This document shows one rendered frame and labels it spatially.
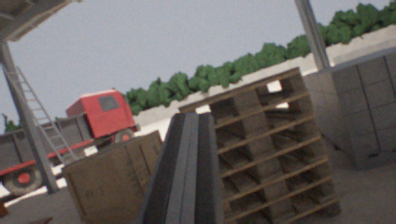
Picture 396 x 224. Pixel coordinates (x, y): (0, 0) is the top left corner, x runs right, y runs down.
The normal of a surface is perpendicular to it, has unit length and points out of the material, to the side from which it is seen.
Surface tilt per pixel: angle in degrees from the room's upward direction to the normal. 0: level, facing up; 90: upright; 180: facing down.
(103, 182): 90
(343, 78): 90
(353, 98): 90
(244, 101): 90
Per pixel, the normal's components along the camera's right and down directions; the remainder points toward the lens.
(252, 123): 0.07, 0.03
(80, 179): -0.25, 0.13
